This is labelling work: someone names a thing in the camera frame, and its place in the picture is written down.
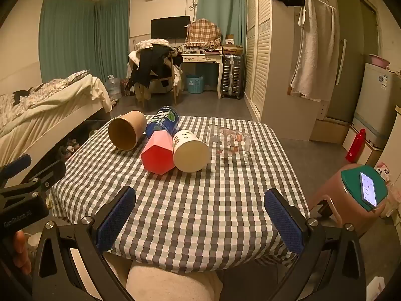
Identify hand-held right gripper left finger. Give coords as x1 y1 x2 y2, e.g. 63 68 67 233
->
32 186 137 301

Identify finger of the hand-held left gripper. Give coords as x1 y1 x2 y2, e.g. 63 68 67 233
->
0 161 67 199
0 154 32 189

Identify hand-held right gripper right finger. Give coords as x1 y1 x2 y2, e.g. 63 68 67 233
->
264 188 367 301

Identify pink faceted cup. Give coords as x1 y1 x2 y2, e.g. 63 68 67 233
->
140 131 175 175

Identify brown paper cup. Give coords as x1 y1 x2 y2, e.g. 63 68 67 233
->
108 111 148 151

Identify clear printed glass cup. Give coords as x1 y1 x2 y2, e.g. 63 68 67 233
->
208 124 253 160

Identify white paper cup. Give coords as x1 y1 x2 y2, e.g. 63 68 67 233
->
172 129 210 173

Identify person's left hand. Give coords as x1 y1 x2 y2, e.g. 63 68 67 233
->
13 230 33 275

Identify shoes under bed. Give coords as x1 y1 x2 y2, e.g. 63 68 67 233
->
58 138 81 161

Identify brown stool green top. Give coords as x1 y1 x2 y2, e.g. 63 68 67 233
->
309 163 389 237

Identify bed with floral bedding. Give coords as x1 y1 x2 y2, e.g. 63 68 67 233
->
0 70 113 189

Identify green seat pad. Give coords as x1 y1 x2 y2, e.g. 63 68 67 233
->
341 165 388 211

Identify grey checked tablecloth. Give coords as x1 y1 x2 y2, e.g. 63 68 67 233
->
50 115 311 273

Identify smartphone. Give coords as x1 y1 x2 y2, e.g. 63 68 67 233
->
359 171 379 208

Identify clear water jug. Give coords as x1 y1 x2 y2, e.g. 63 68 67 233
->
105 75 122 101

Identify red bottle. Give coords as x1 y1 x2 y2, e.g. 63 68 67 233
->
345 128 366 164

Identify blue drink can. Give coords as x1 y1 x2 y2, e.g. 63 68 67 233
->
146 106 180 138

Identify wide green curtain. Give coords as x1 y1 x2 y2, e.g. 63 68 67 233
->
38 0 98 84

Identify black jacket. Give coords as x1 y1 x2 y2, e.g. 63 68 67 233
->
129 44 176 89

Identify narrow green curtain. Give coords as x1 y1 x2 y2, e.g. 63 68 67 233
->
95 0 131 80

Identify wooden chair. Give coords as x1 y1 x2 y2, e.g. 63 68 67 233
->
135 52 184 105

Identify white fridge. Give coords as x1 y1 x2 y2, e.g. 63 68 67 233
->
352 63 401 148

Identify grey suitcase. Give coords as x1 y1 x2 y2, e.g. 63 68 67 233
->
221 53 244 100

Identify blue plastic basket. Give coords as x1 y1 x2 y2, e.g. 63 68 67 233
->
186 74 204 94

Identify white louvred wardrobe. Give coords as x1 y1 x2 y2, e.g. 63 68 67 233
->
244 0 323 123

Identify white towel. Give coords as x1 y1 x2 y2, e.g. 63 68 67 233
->
290 0 340 101

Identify cardboard box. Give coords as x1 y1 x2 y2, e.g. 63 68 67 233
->
222 45 244 56

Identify glass sliding door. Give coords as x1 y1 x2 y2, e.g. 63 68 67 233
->
326 0 380 123

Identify white dressing desk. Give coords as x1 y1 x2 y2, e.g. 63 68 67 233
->
180 45 224 98

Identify black television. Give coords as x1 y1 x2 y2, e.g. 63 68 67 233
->
151 16 190 39

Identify pink basin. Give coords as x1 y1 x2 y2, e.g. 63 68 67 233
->
369 54 391 68

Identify plaid cloth cover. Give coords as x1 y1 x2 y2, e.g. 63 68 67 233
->
185 18 222 48

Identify blue-green curtain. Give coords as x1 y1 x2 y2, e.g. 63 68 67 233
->
197 0 249 48

